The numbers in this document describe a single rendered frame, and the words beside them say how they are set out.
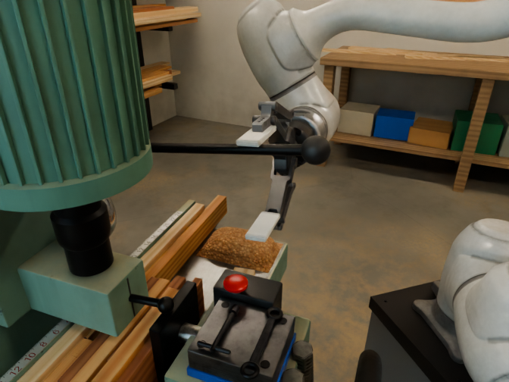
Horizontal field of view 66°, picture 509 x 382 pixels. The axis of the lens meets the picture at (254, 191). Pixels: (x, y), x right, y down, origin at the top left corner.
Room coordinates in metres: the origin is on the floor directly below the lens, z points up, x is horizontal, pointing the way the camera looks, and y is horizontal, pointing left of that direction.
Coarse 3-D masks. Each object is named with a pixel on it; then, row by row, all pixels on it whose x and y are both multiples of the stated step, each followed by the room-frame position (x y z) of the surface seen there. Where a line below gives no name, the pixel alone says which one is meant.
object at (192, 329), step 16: (192, 288) 0.39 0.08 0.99; (176, 304) 0.36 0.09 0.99; (192, 304) 0.39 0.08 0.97; (160, 320) 0.33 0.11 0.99; (176, 320) 0.35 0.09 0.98; (192, 320) 0.38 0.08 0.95; (160, 336) 0.32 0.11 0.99; (176, 336) 0.35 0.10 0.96; (160, 352) 0.32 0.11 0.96; (176, 352) 0.34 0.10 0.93; (160, 368) 0.32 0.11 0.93
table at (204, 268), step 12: (216, 228) 0.67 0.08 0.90; (204, 240) 0.63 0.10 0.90; (192, 264) 0.56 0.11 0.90; (204, 264) 0.56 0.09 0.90; (216, 264) 0.56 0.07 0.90; (228, 264) 0.56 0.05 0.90; (276, 264) 0.56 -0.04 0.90; (192, 276) 0.52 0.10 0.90; (204, 276) 0.52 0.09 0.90; (216, 276) 0.52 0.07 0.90; (264, 276) 0.52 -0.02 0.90; (276, 276) 0.55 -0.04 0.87; (204, 288) 0.49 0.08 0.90; (204, 300) 0.47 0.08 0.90; (204, 312) 0.44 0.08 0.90
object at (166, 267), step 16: (208, 208) 0.68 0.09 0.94; (224, 208) 0.72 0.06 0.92; (192, 224) 0.62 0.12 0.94; (208, 224) 0.65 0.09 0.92; (176, 240) 0.57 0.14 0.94; (192, 240) 0.59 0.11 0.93; (176, 256) 0.54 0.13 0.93; (160, 272) 0.49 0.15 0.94; (176, 272) 0.53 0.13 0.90; (64, 368) 0.31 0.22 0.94
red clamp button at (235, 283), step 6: (228, 276) 0.38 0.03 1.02; (234, 276) 0.38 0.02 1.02; (240, 276) 0.38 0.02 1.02; (228, 282) 0.37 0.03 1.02; (234, 282) 0.37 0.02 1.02; (240, 282) 0.37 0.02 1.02; (246, 282) 0.37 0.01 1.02; (228, 288) 0.36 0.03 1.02; (234, 288) 0.36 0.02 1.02; (240, 288) 0.36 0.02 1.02; (246, 288) 0.36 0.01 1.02
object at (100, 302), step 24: (24, 264) 0.39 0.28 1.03; (48, 264) 0.39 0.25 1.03; (120, 264) 0.39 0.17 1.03; (24, 288) 0.38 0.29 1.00; (48, 288) 0.36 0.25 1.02; (72, 288) 0.35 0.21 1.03; (96, 288) 0.34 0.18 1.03; (120, 288) 0.35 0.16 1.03; (144, 288) 0.39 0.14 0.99; (48, 312) 0.37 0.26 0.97; (72, 312) 0.36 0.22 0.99; (96, 312) 0.34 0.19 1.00; (120, 312) 0.35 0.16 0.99
